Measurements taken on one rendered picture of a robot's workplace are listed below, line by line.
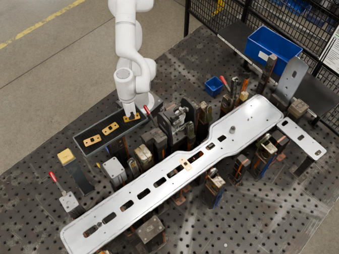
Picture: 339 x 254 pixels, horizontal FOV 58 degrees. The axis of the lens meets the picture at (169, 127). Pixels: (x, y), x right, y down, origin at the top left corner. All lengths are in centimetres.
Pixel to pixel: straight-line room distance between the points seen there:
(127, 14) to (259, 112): 95
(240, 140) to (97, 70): 209
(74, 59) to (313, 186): 270
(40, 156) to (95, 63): 163
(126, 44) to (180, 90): 100
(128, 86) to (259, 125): 84
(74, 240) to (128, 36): 97
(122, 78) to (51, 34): 273
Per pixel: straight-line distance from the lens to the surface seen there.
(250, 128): 183
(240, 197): 196
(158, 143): 164
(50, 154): 217
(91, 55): 364
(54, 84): 347
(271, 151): 173
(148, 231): 152
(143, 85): 136
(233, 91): 178
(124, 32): 141
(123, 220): 158
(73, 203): 159
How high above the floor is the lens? 251
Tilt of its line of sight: 58 degrees down
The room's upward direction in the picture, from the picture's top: straight up
